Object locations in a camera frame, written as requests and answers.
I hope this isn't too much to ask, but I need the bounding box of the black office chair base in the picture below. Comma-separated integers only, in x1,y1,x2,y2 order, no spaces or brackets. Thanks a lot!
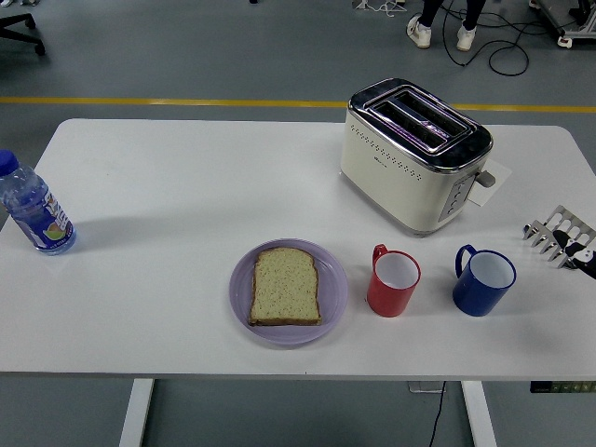
0,12,47,57

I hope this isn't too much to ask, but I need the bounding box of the grey under-table bracket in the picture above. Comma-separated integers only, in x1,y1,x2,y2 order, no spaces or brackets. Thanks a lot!
407,381,446,395

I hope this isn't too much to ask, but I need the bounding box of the blue enamel mug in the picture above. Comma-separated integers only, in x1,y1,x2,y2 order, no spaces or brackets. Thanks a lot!
453,244,517,318

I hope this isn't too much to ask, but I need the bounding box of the grey equipment cart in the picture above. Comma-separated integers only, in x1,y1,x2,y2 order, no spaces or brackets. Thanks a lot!
528,0,596,48

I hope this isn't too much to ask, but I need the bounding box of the black table control panel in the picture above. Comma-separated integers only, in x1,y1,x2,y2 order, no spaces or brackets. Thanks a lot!
530,381,596,395

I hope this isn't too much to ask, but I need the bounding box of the white paper sheet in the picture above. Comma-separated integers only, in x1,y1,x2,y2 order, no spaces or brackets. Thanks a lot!
467,157,513,208

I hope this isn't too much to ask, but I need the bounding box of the person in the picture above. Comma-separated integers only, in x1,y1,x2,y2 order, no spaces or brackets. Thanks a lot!
406,0,485,51

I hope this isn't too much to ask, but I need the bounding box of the black floor cable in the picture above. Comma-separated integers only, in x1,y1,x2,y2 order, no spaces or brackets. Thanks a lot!
440,0,567,76

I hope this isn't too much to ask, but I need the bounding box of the white tangled cable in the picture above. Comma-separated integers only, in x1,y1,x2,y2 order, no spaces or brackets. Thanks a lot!
351,0,406,19

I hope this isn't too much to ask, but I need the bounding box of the purple round plate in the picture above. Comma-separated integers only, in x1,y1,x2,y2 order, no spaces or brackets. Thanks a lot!
228,238,349,346

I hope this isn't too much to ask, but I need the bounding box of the white table leg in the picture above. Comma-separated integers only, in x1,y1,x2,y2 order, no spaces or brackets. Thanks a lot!
118,379,156,447
460,381,498,447

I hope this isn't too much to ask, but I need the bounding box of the yellow floor tape line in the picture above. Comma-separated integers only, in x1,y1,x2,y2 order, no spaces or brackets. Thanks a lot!
0,96,596,115

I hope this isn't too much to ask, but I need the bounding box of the cream and chrome toaster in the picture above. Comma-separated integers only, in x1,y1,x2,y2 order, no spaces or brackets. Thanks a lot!
338,77,498,238

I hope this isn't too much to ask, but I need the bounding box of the slice of toast bread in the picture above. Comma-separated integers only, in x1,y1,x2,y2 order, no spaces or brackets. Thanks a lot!
248,248,323,327

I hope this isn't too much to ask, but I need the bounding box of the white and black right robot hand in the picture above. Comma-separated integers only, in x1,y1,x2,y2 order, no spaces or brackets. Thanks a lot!
552,228,596,280

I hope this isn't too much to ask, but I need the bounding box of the silver metal toast rack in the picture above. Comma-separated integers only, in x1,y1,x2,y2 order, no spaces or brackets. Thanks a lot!
522,206,596,270

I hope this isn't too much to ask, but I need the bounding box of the thin black hanging cable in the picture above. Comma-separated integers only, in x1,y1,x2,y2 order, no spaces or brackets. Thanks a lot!
427,381,448,447

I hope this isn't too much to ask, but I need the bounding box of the clear bottle with blue cap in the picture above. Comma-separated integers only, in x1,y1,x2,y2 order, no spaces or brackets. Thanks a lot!
0,149,78,256

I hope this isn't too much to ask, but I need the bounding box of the red enamel mug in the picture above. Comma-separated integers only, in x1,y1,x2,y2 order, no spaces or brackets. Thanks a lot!
366,243,423,318

